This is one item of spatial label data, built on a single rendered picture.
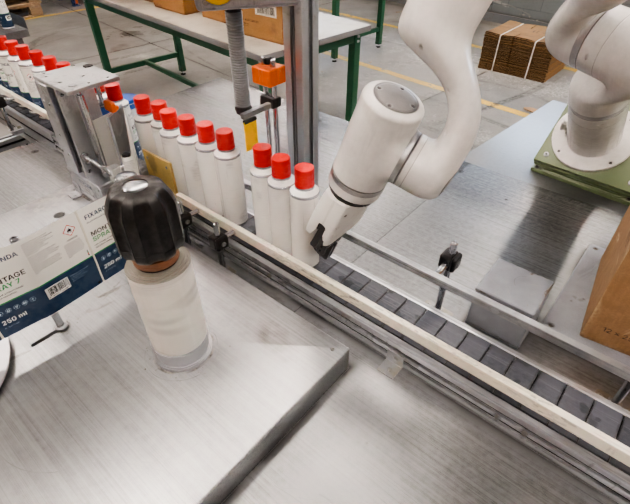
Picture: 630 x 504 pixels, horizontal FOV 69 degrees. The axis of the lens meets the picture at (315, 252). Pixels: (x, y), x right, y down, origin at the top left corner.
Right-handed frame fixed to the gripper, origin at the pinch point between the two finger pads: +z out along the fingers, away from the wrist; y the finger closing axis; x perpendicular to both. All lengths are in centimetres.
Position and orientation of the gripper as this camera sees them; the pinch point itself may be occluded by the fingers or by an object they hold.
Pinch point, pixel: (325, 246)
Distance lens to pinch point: 81.1
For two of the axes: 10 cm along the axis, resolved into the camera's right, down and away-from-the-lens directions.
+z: -2.6, 5.7, 7.8
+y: -6.5, 4.9, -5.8
